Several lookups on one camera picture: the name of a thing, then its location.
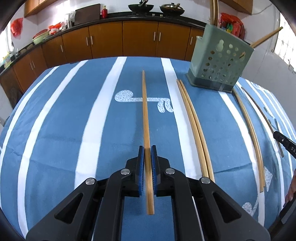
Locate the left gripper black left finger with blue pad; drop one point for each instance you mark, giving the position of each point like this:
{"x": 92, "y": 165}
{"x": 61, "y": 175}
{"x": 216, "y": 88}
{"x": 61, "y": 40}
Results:
{"x": 94, "y": 210}

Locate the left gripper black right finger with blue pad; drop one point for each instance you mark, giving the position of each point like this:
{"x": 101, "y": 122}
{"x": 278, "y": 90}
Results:
{"x": 201, "y": 209}

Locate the bamboo chopstick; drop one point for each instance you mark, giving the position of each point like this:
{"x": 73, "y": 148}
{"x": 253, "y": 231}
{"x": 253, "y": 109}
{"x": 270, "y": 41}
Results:
{"x": 193, "y": 123}
{"x": 214, "y": 12}
{"x": 147, "y": 151}
{"x": 208, "y": 159}
{"x": 254, "y": 139}
{"x": 265, "y": 38}

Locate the brown kitchen cabinets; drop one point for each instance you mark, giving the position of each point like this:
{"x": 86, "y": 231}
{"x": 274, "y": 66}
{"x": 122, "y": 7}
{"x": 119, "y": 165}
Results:
{"x": 112, "y": 39}

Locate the person's right hand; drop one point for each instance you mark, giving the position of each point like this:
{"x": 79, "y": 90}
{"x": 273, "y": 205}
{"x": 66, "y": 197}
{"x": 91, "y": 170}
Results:
{"x": 292, "y": 189}

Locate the dark thin chopstick far right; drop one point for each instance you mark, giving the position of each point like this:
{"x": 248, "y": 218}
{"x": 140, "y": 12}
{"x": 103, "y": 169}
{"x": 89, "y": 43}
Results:
{"x": 267, "y": 121}

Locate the blue white striped tablecloth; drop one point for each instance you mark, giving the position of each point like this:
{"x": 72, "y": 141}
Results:
{"x": 85, "y": 120}

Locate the window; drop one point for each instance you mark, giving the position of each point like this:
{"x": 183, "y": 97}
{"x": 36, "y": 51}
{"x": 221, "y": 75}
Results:
{"x": 285, "y": 44}

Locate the green perforated utensil holder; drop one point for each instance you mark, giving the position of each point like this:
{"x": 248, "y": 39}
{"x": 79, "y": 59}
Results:
{"x": 218, "y": 60}

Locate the red bags on counter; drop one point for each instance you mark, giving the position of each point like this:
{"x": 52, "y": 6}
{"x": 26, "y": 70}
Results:
{"x": 232, "y": 24}

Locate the black wok right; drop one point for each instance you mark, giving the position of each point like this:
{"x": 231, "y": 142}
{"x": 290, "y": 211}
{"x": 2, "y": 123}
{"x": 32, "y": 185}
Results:
{"x": 172, "y": 9}

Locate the black wok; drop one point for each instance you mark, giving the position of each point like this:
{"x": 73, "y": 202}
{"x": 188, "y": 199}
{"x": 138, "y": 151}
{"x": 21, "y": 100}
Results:
{"x": 142, "y": 7}
{"x": 172, "y": 9}

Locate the green basin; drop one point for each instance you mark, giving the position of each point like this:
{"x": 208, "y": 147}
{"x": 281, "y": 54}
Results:
{"x": 40, "y": 36}

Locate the dark cutting board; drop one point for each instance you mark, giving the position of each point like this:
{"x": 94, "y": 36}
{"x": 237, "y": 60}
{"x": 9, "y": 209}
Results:
{"x": 87, "y": 14}

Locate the red bottle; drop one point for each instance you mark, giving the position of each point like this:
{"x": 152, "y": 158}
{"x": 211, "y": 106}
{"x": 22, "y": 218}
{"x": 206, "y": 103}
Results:
{"x": 104, "y": 12}

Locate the black wok left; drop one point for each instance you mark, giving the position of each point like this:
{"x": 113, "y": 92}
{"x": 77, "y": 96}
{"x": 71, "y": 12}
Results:
{"x": 142, "y": 7}

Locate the upper wall cabinet right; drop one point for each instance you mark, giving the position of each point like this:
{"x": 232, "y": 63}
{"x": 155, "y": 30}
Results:
{"x": 243, "y": 6}

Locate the wall cabinet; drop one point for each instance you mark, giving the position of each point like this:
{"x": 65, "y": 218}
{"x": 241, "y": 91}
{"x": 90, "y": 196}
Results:
{"x": 33, "y": 7}
{"x": 243, "y": 6}

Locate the red plastic bag on wall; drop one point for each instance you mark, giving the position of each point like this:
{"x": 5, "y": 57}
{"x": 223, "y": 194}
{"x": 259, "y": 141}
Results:
{"x": 16, "y": 27}

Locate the upper wall cabinet left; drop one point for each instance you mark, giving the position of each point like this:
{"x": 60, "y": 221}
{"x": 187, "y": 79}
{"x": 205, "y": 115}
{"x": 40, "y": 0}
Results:
{"x": 33, "y": 7}

